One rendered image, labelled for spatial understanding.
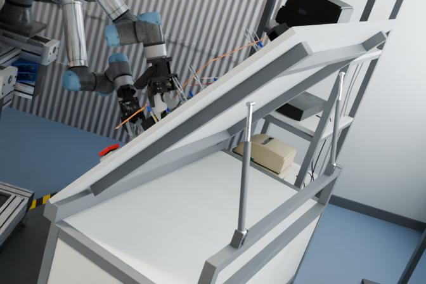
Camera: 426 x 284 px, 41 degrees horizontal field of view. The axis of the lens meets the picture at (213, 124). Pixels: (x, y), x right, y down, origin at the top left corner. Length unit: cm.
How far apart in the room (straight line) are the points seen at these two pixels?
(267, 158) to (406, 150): 190
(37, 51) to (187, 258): 120
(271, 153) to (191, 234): 95
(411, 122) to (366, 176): 55
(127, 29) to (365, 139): 291
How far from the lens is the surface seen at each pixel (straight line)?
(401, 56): 437
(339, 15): 271
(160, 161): 217
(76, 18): 223
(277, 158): 290
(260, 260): 210
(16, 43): 268
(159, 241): 201
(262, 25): 275
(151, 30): 190
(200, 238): 209
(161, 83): 189
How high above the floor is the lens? 190
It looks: 21 degrees down
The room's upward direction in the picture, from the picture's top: 18 degrees clockwise
